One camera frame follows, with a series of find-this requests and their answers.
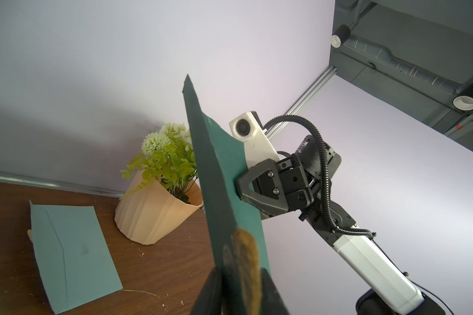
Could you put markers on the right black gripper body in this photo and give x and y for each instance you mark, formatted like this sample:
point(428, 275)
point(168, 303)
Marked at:
point(294, 182)

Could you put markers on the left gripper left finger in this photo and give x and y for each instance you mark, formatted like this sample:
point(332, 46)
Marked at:
point(209, 301)

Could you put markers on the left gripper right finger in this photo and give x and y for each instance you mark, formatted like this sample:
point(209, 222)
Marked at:
point(271, 301)

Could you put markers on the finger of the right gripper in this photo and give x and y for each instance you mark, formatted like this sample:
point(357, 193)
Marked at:
point(262, 188)

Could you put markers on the dark green envelope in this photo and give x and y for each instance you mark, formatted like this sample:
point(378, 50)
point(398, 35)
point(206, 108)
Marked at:
point(236, 235)

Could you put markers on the mint green envelope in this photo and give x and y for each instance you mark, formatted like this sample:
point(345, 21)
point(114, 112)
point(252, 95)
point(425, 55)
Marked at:
point(73, 258)

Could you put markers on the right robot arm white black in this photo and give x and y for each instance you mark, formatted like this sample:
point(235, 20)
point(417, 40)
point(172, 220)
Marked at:
point(390, 290)

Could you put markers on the artificial green flower plant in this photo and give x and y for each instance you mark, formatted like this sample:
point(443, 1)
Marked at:
point(167, 157)

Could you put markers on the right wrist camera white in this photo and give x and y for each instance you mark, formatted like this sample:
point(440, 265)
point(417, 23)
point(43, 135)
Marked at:
point(247, 128)

